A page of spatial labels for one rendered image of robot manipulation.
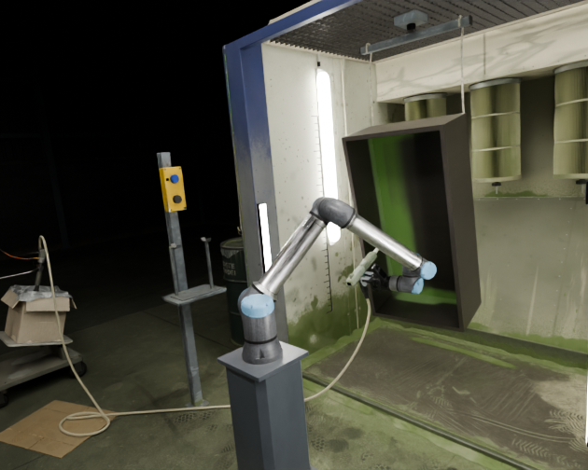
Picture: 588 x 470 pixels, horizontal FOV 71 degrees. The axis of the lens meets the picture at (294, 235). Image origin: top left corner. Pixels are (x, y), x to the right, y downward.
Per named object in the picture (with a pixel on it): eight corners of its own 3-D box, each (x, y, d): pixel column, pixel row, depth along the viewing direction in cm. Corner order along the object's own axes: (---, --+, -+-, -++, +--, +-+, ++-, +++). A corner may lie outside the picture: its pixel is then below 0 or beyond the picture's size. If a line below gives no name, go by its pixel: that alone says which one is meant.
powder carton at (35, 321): (-8, 330, 322) (0, 280, 324) (52, 328, 353) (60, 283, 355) (8, 346, 285) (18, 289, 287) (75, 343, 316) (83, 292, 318)
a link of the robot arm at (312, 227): (233, 315, 196) (327, 189, 198) (231, 304, 213) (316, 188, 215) (259, 332, 200) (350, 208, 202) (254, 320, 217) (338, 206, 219)
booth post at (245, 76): (257, 378, 301) (221, 46, 264) (275, 367, 313) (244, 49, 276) (273, 385, 288) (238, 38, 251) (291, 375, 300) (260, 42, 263)
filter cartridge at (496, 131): (492, 198, 298) (488, 77, 284) (461, 195, 333) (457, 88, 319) (535, 191, 304) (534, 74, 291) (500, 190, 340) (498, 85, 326)
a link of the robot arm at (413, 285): (424, 274, 224) (425, 292, 225) (402, 271, 232) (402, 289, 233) (417, 279, 217) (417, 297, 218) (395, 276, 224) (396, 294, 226)
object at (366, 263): (360, 311, 240) (351, 279, 230) (354, 310, 243) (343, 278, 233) (395, 263, 271) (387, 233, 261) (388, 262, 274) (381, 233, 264)
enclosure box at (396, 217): (395, 291, 303) (370, 126, 265) (482, 303, 264) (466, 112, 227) (372, 315, 278) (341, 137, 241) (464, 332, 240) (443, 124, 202)
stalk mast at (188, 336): (198, 400, 277) (165, 152, 250) (203, 404, 273) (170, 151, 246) (190, 405, 273) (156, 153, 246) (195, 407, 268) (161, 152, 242)
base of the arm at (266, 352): (259, 368, 179) (258, 347, 178) (233, 356, 193) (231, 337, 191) (291, 352, 192) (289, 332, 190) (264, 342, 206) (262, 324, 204)
